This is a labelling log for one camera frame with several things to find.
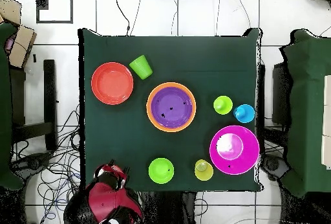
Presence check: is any black chair frame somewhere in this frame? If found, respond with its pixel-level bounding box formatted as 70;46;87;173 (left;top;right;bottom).
9;58;58;152

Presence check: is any black stand base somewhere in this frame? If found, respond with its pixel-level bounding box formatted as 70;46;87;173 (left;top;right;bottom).
10;151;54;179
260;153;290;182

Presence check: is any small green bowl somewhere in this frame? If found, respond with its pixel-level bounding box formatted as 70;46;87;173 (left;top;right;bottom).
148;157;175;185

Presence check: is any white box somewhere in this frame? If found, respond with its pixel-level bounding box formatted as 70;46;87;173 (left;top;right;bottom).
321;74;331;170

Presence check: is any wide red-orange bowl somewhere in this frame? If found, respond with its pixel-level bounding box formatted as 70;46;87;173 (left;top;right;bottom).
91;62;134;106

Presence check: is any yellow cup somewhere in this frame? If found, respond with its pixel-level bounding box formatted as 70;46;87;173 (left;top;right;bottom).
194;159;215;182

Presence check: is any lime green cup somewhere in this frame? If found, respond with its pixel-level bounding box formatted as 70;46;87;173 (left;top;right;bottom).
213;95;234;115

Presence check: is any purple bowl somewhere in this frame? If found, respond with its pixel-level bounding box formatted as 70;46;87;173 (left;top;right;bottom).
150;86;194;129

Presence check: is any green cloth covered table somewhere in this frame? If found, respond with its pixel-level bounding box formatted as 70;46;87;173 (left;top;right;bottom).
279;28;331;199
0;22;25;192

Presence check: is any cardboard box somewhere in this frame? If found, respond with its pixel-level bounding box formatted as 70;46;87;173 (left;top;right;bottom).
0;0;22;26
7;25;37;69

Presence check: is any blue cup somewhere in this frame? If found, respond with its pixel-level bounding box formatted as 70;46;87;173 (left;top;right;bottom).
233;104;256;124

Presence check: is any dark green tablecloth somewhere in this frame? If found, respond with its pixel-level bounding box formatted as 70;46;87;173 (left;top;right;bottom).
78;28;262;194

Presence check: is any large pink bowl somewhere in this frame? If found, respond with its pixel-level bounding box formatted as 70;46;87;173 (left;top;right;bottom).
209;124;261;176

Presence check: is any black cable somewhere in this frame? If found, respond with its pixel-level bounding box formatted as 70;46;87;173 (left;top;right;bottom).
112;0;131;36

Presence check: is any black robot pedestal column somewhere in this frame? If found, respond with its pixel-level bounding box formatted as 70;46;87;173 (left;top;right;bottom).
141;191;197;224

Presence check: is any large orange bowl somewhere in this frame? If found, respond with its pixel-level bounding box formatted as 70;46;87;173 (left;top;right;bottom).
145;82;197;133

